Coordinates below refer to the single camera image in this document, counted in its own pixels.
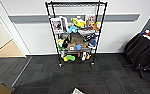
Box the pale basket with dark spots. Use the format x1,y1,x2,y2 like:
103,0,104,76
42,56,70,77
71,87,85,94

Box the light blue cup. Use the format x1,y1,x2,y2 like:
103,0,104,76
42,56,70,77
75,43,83,51

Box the small cardboard box white label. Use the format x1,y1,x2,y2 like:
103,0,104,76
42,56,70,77
67,43,77,52

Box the large brown cardboard box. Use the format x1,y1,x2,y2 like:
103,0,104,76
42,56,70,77
70,33,85,45

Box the yellow-green toy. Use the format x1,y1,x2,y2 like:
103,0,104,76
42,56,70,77
63,54,76,63

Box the black and white bottle pack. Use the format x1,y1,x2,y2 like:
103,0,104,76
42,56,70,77
80,52,88,62

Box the black and white toy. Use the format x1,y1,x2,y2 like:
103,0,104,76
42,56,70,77
59,49,66,57

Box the green and yellow toy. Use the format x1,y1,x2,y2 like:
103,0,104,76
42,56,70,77
56,38,65,50

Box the small orange bottle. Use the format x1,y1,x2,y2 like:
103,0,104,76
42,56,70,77
86,53,91,60

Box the blue plush toy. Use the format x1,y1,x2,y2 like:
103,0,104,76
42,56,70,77
67,25,79,34

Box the dark blue cap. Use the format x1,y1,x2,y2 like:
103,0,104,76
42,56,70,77
88,37,99,48

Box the flat box with photo print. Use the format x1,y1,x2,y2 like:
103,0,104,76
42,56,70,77
78,27,96,36

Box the yellow plush toy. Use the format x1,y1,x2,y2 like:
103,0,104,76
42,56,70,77
72,18,87,28

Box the plain white flat box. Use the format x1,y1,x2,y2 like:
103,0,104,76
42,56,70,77
59,15,69,33

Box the black draped garment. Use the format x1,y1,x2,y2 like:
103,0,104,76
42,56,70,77
123,33,150,68

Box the black office chair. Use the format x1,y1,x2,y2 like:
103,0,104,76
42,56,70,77
123,31,150,80

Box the black wire shelf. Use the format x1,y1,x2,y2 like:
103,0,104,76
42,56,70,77
45,0,109,68

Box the white door frame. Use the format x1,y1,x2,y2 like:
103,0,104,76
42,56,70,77
0,0,31,58

